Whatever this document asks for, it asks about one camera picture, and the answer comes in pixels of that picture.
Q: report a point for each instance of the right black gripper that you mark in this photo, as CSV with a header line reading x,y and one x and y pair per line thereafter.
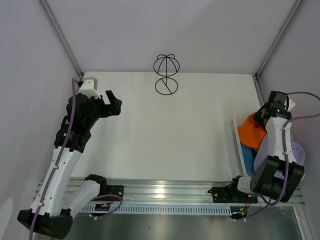
x,y
257,116

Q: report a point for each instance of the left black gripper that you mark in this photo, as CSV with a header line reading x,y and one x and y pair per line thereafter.
x,y
112,109

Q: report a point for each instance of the orange bucket hat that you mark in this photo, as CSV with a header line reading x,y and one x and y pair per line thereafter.
x,y
250,133

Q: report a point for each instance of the purple bucket hat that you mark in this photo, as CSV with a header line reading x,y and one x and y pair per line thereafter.
x,y
258,157

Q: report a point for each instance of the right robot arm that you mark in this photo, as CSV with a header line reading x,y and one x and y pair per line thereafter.
x,y
278,176

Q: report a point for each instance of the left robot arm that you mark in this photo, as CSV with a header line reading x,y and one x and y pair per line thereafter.
x,y
50,214

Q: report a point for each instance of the white plastic basket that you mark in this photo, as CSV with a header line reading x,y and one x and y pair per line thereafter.
x,y
238,120

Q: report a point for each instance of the blue bucket hat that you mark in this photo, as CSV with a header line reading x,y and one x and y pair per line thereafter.
x,y
249,154

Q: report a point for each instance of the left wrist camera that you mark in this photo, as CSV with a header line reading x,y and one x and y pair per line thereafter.
x,y
89,88

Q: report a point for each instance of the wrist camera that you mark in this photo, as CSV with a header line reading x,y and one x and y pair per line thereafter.
x,y
89,88
290,103

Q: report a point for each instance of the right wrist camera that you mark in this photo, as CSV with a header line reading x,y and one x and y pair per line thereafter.
x,y
290,103

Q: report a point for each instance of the right aluminium frame post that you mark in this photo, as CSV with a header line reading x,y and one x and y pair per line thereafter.
x,y
279,37

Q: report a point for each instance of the aluminium frame post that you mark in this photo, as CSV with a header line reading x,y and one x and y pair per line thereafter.
x,y
57,30
279,37

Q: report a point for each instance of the black wire hat stand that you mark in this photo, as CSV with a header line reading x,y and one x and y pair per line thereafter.
x,y
166,66

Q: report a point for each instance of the aluminium mounting rail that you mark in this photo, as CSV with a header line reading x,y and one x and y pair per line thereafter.
x,y
166,192

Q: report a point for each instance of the slotted cable duct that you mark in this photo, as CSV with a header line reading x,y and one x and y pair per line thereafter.
x,y
157,209

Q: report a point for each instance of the left aluminium frame post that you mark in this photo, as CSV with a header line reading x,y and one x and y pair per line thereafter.
x,y
57,30

